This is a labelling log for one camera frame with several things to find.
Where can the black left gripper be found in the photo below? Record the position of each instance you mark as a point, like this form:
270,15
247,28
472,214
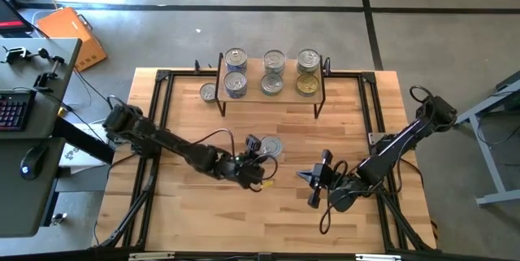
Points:
250,171

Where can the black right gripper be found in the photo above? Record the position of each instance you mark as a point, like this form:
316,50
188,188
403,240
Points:
320,175

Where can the green label seafood can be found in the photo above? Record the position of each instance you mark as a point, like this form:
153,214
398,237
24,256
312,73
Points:
308,58
208,92

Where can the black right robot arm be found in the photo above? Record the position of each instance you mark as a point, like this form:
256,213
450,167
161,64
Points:
394,145

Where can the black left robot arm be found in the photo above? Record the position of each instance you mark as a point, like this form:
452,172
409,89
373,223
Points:
174,143

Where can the wooden shelf black metal legs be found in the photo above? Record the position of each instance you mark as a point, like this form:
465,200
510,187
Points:
254,90

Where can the yellow tag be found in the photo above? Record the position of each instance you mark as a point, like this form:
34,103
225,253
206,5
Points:
267,185

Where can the black diagonal bar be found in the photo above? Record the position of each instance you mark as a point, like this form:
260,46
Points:
81,139

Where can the white box with logo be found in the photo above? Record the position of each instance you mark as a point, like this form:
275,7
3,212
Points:
77,157

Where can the small black metal fitting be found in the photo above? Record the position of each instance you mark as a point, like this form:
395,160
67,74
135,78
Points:
59,218

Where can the black computer mouse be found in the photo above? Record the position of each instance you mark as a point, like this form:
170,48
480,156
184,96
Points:
34,159

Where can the orange plastic case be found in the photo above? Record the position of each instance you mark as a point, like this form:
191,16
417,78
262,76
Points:
71,35

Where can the black metal clamp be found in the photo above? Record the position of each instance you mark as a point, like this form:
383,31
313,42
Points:
18,53
44,77

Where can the dark grey desk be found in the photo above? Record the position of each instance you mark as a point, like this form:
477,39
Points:
16,204

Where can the black keyboard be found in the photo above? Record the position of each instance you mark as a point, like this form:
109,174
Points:
14,110

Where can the silver metal bracket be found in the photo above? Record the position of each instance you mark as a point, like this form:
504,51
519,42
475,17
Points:
378,257
151,256

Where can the black aluminium rig frame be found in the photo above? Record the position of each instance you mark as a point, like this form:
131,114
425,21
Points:
183,73

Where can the grey metal table frame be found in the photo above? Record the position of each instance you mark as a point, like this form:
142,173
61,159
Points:
497,197

